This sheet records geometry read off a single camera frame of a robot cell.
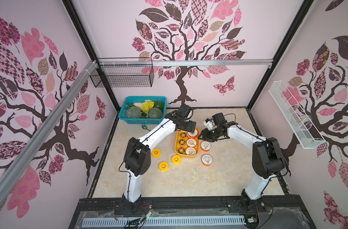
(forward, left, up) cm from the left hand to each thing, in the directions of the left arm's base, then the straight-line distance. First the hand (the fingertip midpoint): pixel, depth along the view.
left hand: (186, 128), depth 89 cm
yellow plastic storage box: (-5, +6, -14) cm, 16 cm away
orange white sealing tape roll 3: (-10, -3, -13) cm, 17 cm away
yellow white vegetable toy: (+29, +32, -8) cm, 44 cm away
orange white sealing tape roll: (+1, -5, -10) cm, 11 cm away
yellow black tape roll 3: (-8, +3, -14) cm, 17 cm away
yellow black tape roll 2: (-2, +3, -13) cm, 14 cm away
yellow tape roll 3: (-20, +15, -14) cm, 28 cm away
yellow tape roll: (-11, +20, -14) cm, 27 cm away
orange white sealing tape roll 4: (-6, -13, -13) cm, 20 cm away
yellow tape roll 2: (-15, +7, -14) cm, 22 cm away
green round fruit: (+28, +20, -5) cm, 34 cm away
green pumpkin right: (+17, +23, -4) cm, 29 cm away
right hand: (-5, -9, -6) cm, 12 cm away
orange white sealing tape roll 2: (-3, -4, -13) cm, 14 cm away
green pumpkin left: (+17, +38, -3) cm, 41 cm away
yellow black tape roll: (+4, +2, -13) cm, 14 cm away
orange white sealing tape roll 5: (-16, -13, -14) cm, 25 cm away
